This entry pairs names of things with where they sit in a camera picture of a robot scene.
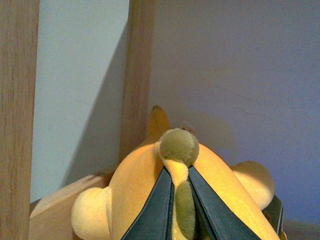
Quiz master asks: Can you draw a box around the green toy hang tag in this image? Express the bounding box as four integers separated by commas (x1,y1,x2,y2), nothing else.
262,195,284,235

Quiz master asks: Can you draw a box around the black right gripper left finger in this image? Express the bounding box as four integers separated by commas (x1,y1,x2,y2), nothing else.
122,168,175,240

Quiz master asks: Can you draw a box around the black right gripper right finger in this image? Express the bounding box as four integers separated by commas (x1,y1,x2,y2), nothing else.
188,166,260,240

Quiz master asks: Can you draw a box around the wooden shelf unit right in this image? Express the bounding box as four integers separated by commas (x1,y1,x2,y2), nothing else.
0,0,156,240

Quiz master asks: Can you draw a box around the yellow plush toy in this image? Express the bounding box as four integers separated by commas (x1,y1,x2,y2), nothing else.
71,105,287,240

